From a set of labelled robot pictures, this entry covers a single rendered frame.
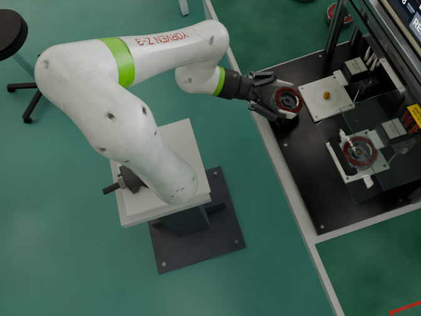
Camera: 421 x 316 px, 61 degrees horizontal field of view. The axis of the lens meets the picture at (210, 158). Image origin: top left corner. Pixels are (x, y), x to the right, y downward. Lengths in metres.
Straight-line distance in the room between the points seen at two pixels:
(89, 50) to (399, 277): 1.04
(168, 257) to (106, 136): 1.40
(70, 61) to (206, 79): 0.47
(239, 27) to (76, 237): 1.42
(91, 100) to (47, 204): 1.71
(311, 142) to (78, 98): 0.84
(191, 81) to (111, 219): 1.24
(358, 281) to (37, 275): 1.67
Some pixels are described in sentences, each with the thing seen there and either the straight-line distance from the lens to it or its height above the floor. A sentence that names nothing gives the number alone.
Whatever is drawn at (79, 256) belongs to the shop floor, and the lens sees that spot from 2.16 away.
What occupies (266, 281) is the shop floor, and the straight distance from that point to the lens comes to 1.92.
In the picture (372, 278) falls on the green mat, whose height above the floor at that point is 0.75.
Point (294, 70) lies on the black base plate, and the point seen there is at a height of 0.77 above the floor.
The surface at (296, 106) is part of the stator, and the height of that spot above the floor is 0.84.
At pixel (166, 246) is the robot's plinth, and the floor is 0.02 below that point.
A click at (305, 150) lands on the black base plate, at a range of 1.26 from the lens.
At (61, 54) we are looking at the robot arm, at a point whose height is 1.42.
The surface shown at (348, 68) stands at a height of 0.92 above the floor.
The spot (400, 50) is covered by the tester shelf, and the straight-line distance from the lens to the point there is 1.10.
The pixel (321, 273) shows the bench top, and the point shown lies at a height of 0.75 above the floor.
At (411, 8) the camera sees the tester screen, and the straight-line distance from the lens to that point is 1.08.
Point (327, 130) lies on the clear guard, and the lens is 1.01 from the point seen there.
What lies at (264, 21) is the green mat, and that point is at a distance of 1.60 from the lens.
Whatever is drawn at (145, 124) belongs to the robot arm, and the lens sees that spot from 0.63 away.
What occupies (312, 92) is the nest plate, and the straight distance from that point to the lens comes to 1.36.
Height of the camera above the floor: 1.91
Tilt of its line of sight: 66 degrees down
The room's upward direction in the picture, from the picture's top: 18 degrees counter-clockwise
